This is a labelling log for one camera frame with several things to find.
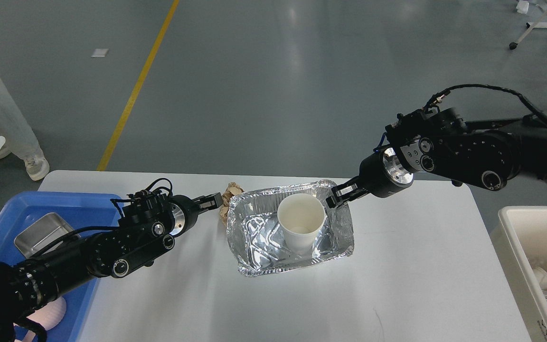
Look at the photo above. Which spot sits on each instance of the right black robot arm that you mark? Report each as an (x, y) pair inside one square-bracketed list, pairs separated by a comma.
[(485, 154)]

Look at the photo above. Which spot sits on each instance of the square stainless steel container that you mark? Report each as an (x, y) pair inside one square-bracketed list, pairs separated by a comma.
[(42, 232)]

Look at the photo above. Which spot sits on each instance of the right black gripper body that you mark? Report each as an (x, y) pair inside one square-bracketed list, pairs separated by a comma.
[(382, 174)]

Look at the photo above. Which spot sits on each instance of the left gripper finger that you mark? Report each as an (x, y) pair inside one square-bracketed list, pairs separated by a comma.
[(202, 210), (208, 200)]

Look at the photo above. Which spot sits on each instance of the aluminium foil tray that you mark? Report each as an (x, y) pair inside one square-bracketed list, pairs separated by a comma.
[(255, 236)]

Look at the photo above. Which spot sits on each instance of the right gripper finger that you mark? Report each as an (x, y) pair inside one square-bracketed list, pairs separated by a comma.
[(338, 199), (349, 189)]

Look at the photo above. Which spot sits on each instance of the white paper cup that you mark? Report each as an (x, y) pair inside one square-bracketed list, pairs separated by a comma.
[(301, 217)]

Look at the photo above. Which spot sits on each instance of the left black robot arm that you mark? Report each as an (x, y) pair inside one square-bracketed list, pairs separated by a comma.
[(150, 221)]

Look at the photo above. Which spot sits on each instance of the brown paper ball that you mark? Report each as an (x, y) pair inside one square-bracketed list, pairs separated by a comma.
[(233, 189)]

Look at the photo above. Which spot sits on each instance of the pink ribbed mug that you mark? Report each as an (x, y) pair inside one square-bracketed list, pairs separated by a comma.
[(50, 315)]

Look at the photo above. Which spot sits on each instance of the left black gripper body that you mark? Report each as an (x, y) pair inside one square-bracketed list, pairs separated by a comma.
[(185, 213)]

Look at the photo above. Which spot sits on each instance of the white plastic bin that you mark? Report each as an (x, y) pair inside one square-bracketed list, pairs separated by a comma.
[(520, 241)]

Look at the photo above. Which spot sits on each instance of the blue plastic tray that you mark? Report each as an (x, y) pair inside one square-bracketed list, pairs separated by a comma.
[(78, 210)]

